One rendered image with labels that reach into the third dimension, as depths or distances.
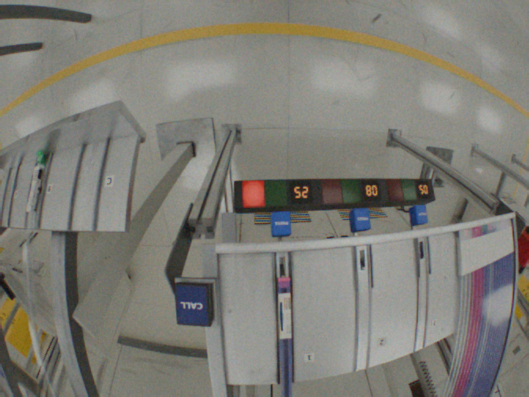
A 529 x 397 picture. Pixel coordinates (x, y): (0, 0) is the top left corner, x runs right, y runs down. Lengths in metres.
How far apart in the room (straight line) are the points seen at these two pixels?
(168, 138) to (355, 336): 0.94
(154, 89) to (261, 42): 0.47
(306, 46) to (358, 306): 0.88
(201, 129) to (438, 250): 0.88
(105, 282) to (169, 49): 0.85
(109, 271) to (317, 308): 0.34
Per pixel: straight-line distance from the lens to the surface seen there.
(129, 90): 1.08
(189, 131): 0.99
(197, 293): 0.26
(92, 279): 0.40
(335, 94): 1.00
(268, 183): 0.32
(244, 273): 0.30
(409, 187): 0.41
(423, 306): 0.40
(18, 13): 0.98
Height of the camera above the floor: 0.94
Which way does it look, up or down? 61 degrees down
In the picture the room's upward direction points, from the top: 174 degrees clockwise
